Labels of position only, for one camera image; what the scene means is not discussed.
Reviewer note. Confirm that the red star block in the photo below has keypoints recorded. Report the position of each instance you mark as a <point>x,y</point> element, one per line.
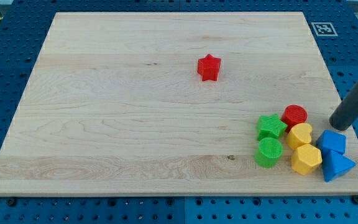
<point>209,67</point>

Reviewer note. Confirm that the green star block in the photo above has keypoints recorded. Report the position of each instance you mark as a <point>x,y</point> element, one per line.
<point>270,127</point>

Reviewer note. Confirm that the green circle block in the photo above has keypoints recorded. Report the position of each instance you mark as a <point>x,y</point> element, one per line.
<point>268,152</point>

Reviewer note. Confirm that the red circle block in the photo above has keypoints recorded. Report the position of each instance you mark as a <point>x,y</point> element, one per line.
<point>293,115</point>

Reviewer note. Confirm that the light wooden board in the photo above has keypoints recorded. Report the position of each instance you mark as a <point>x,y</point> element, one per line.
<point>114,106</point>

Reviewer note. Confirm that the yellow heart block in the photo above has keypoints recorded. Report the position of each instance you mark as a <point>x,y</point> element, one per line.
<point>300,134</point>

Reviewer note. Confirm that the yellow hexagon block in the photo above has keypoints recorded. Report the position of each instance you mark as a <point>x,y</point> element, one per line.
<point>306,159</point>

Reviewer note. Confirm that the blue cube block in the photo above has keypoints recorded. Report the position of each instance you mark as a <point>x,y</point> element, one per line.
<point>331,141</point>

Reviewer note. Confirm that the blue triangle block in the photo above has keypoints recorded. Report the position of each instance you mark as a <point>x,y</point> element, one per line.
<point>336,165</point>

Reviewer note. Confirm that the white fiducial marker tag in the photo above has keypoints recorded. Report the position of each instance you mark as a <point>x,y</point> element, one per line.
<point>324,29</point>

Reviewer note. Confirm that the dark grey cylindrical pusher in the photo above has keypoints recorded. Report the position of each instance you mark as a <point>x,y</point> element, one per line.
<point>347,111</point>

